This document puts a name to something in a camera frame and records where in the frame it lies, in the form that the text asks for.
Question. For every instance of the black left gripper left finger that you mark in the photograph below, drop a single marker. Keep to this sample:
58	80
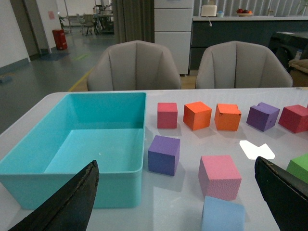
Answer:
68	209

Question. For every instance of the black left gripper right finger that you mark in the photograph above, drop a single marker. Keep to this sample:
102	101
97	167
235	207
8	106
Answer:
285	194

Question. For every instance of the green foam cube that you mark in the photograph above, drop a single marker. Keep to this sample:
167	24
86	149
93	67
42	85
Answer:
299	167

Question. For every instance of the light blue foam cube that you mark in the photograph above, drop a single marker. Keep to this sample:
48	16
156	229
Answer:
222	215

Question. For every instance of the pink foam cube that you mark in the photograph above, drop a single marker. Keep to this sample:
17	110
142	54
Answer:
219	177

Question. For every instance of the dark red foam cube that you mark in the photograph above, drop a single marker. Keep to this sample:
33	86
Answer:
294	118

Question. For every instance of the notched purple foam cube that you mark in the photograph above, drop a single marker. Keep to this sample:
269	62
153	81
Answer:
262	116

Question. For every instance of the turquoise plastic bin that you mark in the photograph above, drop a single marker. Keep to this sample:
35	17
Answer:
80	128

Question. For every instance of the notched orange foam cube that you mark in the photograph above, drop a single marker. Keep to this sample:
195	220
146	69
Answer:
227	117

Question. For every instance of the beige cushion at right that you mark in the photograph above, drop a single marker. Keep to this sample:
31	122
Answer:
301	65

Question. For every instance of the right beige armchair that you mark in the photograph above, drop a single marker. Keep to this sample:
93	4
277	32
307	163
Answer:
236	64

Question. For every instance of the beige armchair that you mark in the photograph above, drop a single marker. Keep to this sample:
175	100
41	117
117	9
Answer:
236	64
135	65

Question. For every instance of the black appliance at right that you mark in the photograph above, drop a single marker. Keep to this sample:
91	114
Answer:
288	46

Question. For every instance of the left beige armchair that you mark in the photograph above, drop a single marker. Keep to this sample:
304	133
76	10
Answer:
135	65

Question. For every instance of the red fire cabinet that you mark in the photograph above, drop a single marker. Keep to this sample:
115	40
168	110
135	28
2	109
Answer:
59	38

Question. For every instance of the dark grey counter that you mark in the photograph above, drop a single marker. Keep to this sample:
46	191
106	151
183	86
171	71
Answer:
207	32

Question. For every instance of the office swivel chair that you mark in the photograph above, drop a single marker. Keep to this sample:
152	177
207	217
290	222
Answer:
87	24

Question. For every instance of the fruit bowl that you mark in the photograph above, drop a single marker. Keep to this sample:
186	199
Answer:
244	12

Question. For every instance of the small light blue container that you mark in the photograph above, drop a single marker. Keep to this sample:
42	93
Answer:
220	14

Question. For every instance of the grey curtain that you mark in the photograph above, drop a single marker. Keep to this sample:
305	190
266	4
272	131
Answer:
133	20

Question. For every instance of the white toaster appliance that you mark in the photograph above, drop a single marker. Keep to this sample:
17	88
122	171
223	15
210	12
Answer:
209	11

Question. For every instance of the white drawer cabinet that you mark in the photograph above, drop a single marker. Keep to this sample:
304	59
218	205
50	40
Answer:
172	28

